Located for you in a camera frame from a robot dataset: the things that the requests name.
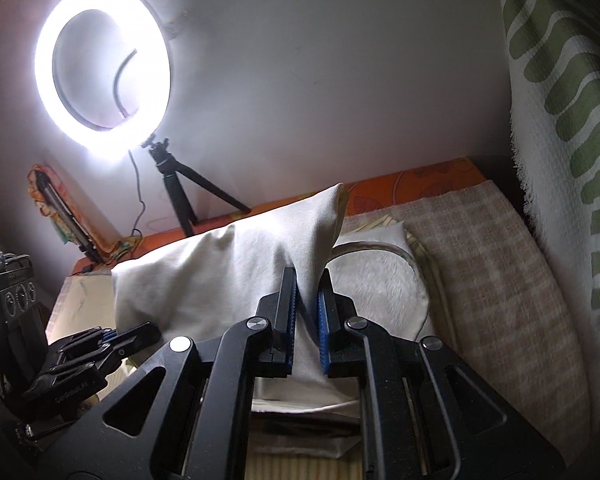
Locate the white camisole top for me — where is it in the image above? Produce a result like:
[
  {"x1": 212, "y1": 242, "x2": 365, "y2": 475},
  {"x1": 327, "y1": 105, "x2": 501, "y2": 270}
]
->
[{"x1": 111, "y1": 182, "x2": 363, "y2": 418}]

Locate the yellow striped bed sheet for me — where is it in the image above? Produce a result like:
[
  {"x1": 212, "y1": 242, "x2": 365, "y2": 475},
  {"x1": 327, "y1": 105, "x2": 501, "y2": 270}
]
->
[{"x1": 47, "y1": 212, "x2": 431, "y2": 480}]

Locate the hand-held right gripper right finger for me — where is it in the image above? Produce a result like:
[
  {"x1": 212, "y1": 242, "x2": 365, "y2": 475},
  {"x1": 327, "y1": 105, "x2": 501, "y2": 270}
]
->
[{"x1": 317, "y1": 270, "x2": 566, "y2": 480}]

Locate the green white striped towel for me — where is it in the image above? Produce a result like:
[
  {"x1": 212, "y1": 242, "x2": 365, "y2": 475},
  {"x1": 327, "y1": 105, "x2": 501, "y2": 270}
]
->
[{"x1": 490, "y1": 0, "x2": 600, "y2": 401}]

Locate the black mini tripod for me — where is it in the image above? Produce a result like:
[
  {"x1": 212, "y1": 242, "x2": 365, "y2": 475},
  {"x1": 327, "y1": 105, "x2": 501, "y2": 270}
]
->
[{"x1": 141, "y1": 135, "x2": 253, "y2": 237}]

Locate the black ring light cable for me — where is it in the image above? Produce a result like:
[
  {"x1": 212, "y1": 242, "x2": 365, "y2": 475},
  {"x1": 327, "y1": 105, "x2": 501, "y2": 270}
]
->
[{"x1": 77, "y1": 150, "x2": 147, "y2": 276}]

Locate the black gooseneck phone holder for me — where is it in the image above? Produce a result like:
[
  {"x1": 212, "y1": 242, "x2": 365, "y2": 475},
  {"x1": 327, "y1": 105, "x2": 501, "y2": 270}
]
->
[{"x1": 111, "y1": 47, "x2": 141, "y2": 116}]

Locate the folded tripod with colourful cloth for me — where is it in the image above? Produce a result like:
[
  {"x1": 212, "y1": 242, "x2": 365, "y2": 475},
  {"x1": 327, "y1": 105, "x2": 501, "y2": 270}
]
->
[{"x1": 27, "y1": 162, "x2": 146, "y2": 263}]

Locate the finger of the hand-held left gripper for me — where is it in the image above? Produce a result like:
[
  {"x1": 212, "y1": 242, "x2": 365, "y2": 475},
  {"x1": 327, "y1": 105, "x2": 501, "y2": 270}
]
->
[
  {"x1": 92, "y1": 322, "x2": 163, "y2": 368},
  {"x1": 47, "y1": 326, "x2": 126, "y2": 361}
]

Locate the white ring light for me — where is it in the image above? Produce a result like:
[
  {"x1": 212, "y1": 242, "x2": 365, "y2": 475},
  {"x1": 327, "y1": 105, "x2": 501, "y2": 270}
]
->
[{"x1": 34, "y1": 0, "x2": 173, "y2": 163}]

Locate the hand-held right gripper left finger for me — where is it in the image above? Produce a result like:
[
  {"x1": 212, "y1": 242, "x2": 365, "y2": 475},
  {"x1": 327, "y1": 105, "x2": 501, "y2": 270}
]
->
[{"x1": 75, "y1": 266, "x2": 298, "y2": 480}]

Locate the beige checked blanket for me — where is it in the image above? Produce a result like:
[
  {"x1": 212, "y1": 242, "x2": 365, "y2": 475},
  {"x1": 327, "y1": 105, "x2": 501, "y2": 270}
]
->
[{"x1": 340, "y1": 179, "x2": 600, "y2": 443}]

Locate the white textured folded cloth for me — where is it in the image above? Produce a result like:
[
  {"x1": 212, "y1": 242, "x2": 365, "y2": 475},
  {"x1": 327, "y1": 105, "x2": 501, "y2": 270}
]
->
[{"x1": 325, "y1": 220, "x2": 438, "y2": 348}]

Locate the orange patterned bed sheet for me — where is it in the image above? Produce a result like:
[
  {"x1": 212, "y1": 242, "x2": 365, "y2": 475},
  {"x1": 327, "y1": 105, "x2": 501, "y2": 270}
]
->
[{"x1": 72, "y1": 156, "x2": 483, "y2": 276}]

